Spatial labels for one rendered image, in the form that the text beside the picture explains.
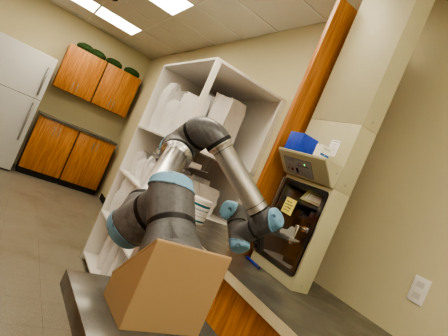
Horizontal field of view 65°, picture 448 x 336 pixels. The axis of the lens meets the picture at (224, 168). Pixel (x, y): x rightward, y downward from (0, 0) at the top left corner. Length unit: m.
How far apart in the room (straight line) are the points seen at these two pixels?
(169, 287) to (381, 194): 1.43
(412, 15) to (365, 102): 0.42
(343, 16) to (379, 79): 0.49
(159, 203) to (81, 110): 5.88
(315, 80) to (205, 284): 1.36
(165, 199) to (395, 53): 1.25
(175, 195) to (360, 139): 1.00
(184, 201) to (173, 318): 0.25
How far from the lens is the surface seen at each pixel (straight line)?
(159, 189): 0.85
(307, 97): 1.88
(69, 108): 6.64
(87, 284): 0.88
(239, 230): 1.26
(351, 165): 1.61
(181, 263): 0.73
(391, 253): 1.87
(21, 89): 5.92
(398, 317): 1.82
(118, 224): 0.94
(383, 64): 1.73
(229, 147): 1.19
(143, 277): 0.72
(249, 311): 1.37
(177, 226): 0.78
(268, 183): 1.81
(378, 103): 1.68
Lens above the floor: 1.30
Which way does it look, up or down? level
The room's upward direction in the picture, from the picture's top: 24 degrees clockwise
